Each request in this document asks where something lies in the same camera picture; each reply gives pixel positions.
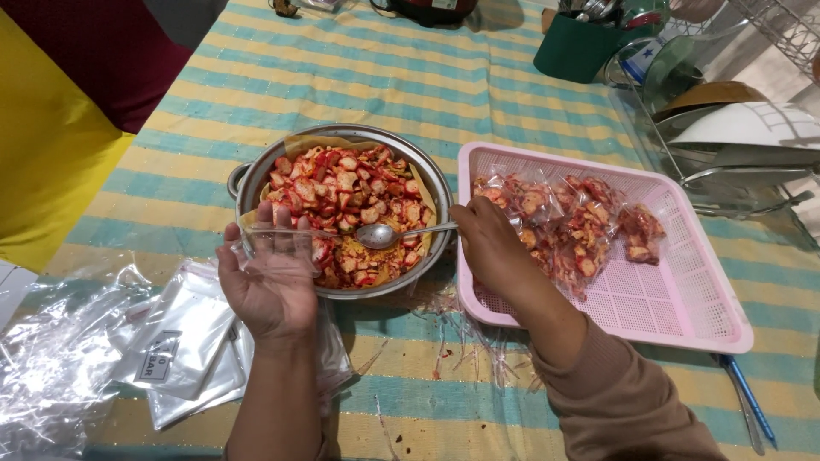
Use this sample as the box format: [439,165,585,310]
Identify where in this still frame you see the yellow and maroon cloth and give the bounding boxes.
[0,0,229,274]

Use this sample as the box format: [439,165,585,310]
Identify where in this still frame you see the black and red bag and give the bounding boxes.
[369,0,480,28]

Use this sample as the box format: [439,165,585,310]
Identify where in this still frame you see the heap of red snack chips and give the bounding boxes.
[265,145,437,289]

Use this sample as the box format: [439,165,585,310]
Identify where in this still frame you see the white paper sheet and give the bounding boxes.
[0,259,40,329]

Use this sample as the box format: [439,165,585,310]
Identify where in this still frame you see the metal spoon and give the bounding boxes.
[355,221,460,251]

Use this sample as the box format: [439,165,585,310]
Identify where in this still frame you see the metal utensils bunch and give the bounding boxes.
[556,0,624,25]

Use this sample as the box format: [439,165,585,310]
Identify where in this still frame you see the pile of filled snack bags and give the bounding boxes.
[473,169,668,302]

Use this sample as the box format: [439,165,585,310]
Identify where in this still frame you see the person's left hand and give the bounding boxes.
[216,200,321,344]

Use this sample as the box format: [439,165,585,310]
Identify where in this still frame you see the wire dish rack with dishes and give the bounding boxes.
[602,0,820,222]

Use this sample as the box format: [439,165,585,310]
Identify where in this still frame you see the green utensil cup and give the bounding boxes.
[533,11,634,85]

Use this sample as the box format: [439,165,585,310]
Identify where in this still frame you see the pink plastic basket tray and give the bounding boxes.
[456,141,756,356]

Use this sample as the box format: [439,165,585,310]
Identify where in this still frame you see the round metal pot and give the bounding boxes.
[227,123,456,301]

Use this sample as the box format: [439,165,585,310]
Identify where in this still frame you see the striped yellow and teal tablecloth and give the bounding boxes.
[38,0,820,461]

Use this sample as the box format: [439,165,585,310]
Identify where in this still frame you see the clear plastic strip scraps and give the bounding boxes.
[410,288,547,393]

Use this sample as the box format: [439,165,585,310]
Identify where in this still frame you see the person's right hand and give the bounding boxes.
[448,195,553,309]

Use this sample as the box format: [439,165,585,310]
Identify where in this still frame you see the thin metal blade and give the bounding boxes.
[727,365,767,457]

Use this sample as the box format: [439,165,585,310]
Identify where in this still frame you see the crumpled clear plastic sheet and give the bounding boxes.
[0,263,162,459]

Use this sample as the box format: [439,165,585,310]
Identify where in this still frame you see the stack of empty bag packs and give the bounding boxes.
[108,258,354,431]

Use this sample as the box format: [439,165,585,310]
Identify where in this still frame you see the small clear plastic bag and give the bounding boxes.
[240,224,324,280]

